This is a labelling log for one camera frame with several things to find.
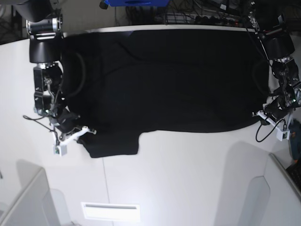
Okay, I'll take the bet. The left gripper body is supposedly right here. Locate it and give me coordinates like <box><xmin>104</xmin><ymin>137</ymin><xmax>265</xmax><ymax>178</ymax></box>
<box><xmin>263</xmin><ymin>98</ymin><xmax>294</xmax><ymax>122</ymax></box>

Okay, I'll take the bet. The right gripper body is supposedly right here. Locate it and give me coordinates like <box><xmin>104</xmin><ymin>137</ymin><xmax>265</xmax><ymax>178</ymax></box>
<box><xmin>50</xmin><ymin>110</ymin><xmax>80</xmax><ymax>139</ymax></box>

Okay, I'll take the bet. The black T-shirt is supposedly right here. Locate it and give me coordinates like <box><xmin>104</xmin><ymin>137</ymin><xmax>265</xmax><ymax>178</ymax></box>
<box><xmin>62</xmin><ymin>30</ymin><xmax>269</xmax><ymax>158</ymax></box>

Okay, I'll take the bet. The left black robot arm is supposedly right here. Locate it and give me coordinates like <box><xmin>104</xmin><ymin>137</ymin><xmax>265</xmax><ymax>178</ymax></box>
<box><xmin>243</xmin><ymin>0</ymin><xmax>301</xmax><ymax>122</ymax></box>

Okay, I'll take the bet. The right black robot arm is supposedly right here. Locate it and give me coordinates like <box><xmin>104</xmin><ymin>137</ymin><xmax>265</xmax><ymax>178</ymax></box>
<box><xmin>11</xmin><ymin>0</ymin><xmax>96</xmax><ymax>146</ymax></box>

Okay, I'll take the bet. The blue glue gun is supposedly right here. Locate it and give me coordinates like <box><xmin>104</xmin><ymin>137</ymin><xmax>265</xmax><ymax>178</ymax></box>
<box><xmin>289</xmin><ymin>119</ymin><xmax>301</xmax><ymax>161</ymax></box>

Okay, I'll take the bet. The black keyboard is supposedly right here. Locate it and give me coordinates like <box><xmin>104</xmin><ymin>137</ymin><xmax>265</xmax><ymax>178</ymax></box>
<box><xmin>286</xmin><ymin>159</ymin><xmax>301</xmax><ymax>190</ymax></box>

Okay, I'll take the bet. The right white partition panel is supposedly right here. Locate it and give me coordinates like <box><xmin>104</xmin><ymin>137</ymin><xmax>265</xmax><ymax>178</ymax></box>
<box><xmin>238</xmin><ymin>153</ymin><xmax>301</xmax><ymax>226</ymax></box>

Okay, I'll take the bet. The white partition panel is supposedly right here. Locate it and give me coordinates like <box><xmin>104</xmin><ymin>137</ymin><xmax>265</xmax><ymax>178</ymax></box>
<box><xmin>238</xmin><ymin>153</ymin><xmax>301</xmax><ymax>226</ymax></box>
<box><xmin>0</xmin><ymin>168</ymin><xmax>61</xmax><ymax>226</ymax></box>

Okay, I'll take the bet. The left white partition panel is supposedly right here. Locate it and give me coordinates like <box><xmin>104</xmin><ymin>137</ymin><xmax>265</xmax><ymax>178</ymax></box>
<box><xmin>0</xmin><ymin>168</ymin><xmax>61</xmax><ymax>226</ymax></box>

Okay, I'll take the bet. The black power strip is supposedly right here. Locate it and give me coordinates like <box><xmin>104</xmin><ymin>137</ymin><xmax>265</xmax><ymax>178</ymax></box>
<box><xmin>194</xmin><ymin>16</ymin><xmax>238</xmax><ymax>26</ymax></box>

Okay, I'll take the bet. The blue box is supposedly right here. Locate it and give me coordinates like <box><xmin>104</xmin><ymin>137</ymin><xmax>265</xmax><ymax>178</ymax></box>
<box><xmin>104</xmin><ymin>0</ymin><xmax>170</xmax><ymax>7</ymax></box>

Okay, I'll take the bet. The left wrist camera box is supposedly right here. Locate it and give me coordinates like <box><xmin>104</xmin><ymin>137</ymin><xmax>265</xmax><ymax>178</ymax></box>
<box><xmin>276</xmin><ymin>129</ymin><xmax>290</xmax><ymax>141</ymax></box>

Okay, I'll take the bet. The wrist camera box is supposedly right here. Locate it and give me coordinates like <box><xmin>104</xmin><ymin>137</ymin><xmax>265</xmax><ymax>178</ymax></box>
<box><xmin>53</xmin><ymin>145</ymin><xmax>67</xmax><ymax>157</ymax></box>
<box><xmin>276</xmin><ymin>129</ymin><xmax>290</xmax><ymax>141</ymax></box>

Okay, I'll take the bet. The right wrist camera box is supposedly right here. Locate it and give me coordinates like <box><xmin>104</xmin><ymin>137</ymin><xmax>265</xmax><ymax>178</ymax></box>
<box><xmin>53</xmin><ymin>145</ymin><xmax>67</xmax><ymax>157</ymax></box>

